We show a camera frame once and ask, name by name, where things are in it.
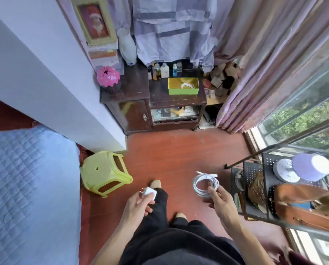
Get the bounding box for person's right hand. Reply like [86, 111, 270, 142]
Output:
[203, 186, 241, 227]

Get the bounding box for person's left hand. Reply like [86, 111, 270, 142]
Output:
[120, 190, 157, 227]

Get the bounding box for white charger plug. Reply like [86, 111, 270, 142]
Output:
[138, 187, 157, 202]

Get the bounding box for person's right forearm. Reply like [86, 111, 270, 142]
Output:
[223, 216, 276, 265]

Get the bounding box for person's left forearm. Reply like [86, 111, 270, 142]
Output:
[90, 219, 139, 265]

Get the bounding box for brown woven basket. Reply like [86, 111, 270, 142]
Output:
[247, 171, 266, 210]

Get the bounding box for green plastic stool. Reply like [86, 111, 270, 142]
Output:
[80, 151, 134, 198]

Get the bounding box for black metal rack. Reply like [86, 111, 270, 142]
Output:
[224, 143, 329, 235]

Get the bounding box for person's black trousers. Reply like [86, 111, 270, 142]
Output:
[118, 187, 247, 265]

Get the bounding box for white round perforated disc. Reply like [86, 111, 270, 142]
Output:
[272, 158, 300, 183]

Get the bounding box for clutter on cabinet shelf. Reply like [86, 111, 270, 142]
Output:
[151, 106, 201, 123]

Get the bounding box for brown leather bag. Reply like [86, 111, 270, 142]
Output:
[273, 184, 329, 233]

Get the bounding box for dark wooden cabinet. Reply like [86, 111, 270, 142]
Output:
[100, 63, 208, 136]

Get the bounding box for green open box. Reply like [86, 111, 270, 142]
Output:
[168, 77, 200, 96]

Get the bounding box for blue quilted bed cover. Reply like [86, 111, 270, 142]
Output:
[0, 125, 83, 265]

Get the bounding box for pile of clutter beside cabinet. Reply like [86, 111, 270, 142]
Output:
[203, 61, 241, 100]

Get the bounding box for pink lotus ornament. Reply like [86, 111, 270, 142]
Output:
[96, 66, 121, 88]

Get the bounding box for pink striped curtain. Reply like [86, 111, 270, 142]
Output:
[213, 0, 329, 135]

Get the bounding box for white vase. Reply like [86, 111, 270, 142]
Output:
[117, 27, 138, 66]

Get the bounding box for blue checked cloth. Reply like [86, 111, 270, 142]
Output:
[106, 0, 226, 73]

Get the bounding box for stack of boxes under frame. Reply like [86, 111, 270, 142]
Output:
[87, 43, 121, 73]

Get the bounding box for framed picture with green frame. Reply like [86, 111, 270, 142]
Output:
[70, 0, 118, 47]

